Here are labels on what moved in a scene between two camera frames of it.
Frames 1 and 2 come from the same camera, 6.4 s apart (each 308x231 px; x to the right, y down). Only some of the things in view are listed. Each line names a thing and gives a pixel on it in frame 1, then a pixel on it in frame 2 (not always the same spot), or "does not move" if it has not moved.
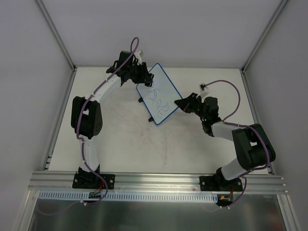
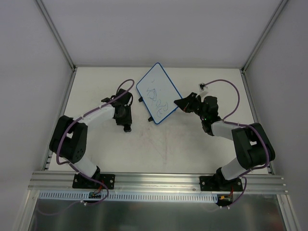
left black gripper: [142, 73] → [127, 119]
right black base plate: [213, 184] does not move
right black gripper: [195, 105] does not move
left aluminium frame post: [57, 34] does not move
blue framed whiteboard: [160, 97] does not move
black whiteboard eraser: [148, 84] → [127, 129]
